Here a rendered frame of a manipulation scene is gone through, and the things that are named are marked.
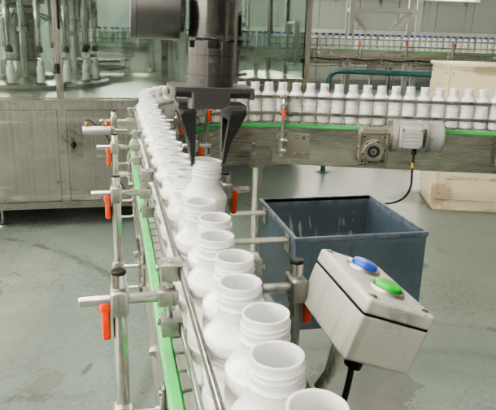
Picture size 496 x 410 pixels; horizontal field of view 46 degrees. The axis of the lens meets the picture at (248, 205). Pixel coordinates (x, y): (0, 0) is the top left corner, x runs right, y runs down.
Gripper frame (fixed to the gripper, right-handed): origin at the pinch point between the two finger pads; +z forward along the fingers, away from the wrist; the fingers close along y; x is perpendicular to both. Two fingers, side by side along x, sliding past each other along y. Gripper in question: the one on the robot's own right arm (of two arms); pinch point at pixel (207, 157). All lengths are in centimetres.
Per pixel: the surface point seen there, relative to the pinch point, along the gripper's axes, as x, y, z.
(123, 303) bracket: 13.7, 11.0, 13.3
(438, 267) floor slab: -228, -185, 117
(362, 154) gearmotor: -144, -87, 29
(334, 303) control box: 20.1, -10.9, 11.5
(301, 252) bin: -38, -27, 29
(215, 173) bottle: 1.9, -0.8, 1.7
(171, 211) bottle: -4.2, 4.0, 8.5
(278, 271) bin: -50, -26, 38
